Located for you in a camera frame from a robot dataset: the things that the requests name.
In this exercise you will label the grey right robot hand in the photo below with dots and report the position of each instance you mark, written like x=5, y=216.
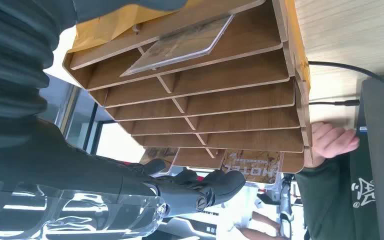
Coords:
x=79, y=175

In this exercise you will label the brown patterned card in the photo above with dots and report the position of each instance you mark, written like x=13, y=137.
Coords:
x=159, y=155

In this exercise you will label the clear-edged brown printed card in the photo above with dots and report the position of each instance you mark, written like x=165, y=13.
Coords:
x=182, y=44

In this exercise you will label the wooden tiered card rack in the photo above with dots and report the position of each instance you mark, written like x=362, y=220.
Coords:
x=231, y=96

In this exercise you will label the brown hotel key card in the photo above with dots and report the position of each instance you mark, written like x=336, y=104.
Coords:
x=255, y=165

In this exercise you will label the person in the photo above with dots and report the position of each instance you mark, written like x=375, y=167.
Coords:
x=328, y=198

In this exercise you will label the clear acrylic plate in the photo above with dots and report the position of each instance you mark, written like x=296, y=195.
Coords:
x=79, y=215

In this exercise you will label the ribbed grey right arm sleeve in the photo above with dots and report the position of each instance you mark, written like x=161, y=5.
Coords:
x=13, y=56

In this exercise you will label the yellow kraft paper envelope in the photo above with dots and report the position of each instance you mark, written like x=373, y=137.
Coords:
x=112, y=26

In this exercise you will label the dark window frame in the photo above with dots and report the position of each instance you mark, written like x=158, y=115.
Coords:
x=89, y=129

